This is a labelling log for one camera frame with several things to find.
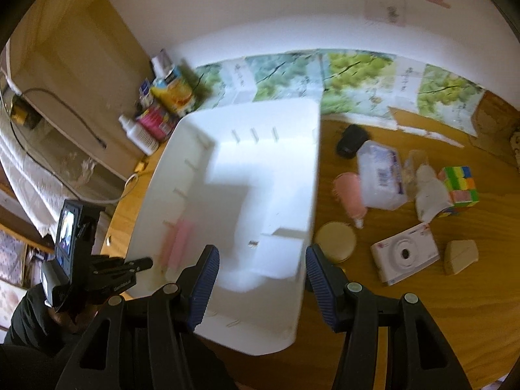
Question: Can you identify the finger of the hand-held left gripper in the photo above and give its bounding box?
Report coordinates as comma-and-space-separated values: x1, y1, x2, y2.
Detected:
93, 257, 154, 275

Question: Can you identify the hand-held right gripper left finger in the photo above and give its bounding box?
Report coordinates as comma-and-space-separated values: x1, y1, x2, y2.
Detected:
49, 245, 222, 390

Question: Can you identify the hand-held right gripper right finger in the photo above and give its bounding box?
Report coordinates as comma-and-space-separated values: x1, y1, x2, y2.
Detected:
305, 245, 474, 390

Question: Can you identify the white compact camera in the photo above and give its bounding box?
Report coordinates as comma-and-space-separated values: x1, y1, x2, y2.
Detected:
370, 223, 440, 286

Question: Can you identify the clear plastic box blue label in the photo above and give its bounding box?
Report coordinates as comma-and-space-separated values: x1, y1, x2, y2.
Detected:
357, 140, 409, 211

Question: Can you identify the white plastic storage bin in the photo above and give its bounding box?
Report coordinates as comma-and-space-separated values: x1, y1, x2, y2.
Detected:
122, 99, 321, 356

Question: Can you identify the person's left forearm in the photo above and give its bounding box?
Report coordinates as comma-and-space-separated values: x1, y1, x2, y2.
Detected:
2, 284, 88, 354

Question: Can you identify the round beige disc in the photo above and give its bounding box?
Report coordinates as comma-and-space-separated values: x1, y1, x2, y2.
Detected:
315, 221, 357, 263

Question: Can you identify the pink mesh roll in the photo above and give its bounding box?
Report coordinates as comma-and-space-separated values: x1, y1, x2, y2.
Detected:
160, 217, 191, 271

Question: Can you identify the pink printed blanket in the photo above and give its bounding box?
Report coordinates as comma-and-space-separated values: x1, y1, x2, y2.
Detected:
0, 227, 49, 330

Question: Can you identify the white quilted blanket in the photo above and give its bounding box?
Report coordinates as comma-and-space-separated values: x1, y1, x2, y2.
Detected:
0, 101, 123, 232

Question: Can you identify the white spray bottle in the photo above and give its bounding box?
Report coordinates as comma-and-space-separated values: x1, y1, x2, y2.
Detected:
119, 114, 160, 156

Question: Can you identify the white crumpled bag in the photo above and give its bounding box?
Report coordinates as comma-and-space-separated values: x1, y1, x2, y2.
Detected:
412, 150, 453, 223

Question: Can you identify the pink tin can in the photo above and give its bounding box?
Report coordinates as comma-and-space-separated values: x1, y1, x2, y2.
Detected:
136, 103, 179, 143

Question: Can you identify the black computer mouse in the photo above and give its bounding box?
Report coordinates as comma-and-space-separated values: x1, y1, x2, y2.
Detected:
336, 124, 370, 159

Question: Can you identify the colourful puzzle cube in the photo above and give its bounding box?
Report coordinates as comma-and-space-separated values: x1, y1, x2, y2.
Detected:
436, 165, 480, 218

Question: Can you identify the yellow juice carton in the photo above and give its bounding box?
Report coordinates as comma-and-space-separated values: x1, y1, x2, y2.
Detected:
151, 65, 198, 114

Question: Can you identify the wooden cabinet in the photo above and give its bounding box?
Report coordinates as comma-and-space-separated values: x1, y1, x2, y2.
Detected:
8, 0, 163, 179

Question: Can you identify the brown cardboard piece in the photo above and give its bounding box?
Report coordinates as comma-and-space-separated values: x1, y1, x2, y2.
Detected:
469, 89, 520, 159

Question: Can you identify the white cable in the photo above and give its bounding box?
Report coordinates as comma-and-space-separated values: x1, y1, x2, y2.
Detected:
73, 171, 141, 206

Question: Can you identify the black cable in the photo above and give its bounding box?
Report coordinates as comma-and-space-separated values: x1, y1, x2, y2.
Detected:
0, 87, 108, 196

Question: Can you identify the green leaf wall poster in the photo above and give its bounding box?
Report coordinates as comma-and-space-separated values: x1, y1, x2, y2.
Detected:
195, 46, 486, 135

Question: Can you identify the printed drawstring bag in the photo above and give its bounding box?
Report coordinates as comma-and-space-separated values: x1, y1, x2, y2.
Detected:
508, 128, 520, 171

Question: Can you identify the pink wall paper sheet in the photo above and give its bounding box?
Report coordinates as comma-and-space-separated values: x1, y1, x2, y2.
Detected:
363, 0, 408, 28

